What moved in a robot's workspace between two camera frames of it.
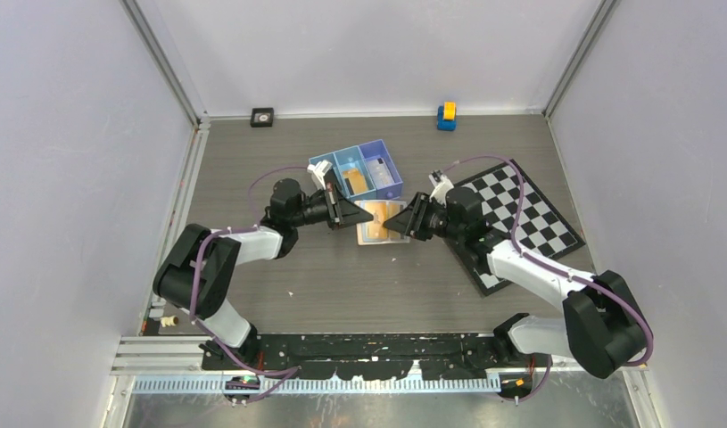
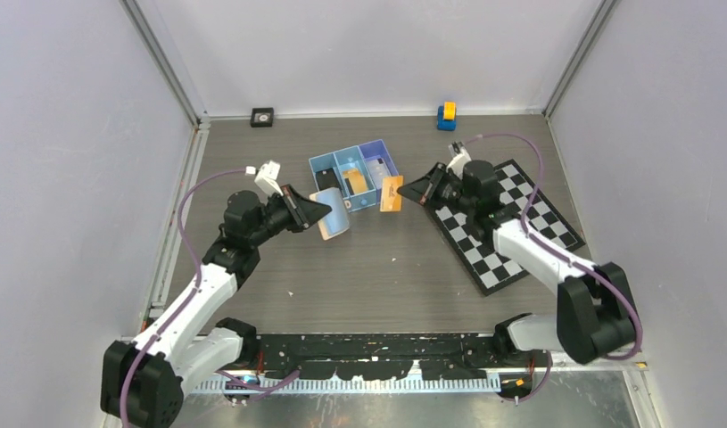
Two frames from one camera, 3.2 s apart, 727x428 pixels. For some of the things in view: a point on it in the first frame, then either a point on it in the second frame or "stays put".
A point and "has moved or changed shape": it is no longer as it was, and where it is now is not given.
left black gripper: (341, 212) to (302, 212)
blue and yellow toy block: (447, 116) stays put
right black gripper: (410, 221) to (425, 190)
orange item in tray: (357, 180) stays put
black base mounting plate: (372, 356) stays put
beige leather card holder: (374, 233) has moved or changed shape
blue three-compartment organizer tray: (366, 171) stays put
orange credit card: (375, 228) to (391, 200)
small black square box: (262, 117) stays put
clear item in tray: (378, 172) stays put
